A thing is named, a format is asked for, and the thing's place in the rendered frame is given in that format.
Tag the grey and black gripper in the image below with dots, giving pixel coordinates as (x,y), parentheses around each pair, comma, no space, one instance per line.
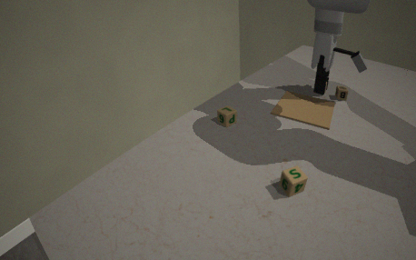
(323,54)

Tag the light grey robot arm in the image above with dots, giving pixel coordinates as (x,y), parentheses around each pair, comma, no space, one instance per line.
(331,14)

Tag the tan flat mat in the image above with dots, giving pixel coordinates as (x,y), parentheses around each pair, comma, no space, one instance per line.
(305,109)

